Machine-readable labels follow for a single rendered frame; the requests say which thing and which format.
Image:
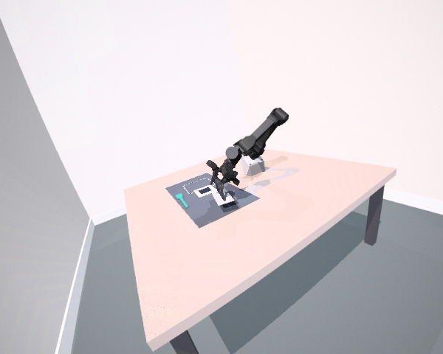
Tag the grey rectangular mat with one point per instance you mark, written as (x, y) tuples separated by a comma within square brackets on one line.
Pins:
[(203, 211)]

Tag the peach square tile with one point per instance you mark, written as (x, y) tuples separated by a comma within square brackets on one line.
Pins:
[(204, 191)]

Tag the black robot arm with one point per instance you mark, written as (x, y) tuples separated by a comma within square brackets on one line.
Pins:
[(254, 144)]

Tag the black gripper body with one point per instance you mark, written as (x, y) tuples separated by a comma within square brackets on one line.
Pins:
[(216, 169)]

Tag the turquoise small trowel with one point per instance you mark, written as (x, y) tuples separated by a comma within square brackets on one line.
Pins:
[(180, 196)]

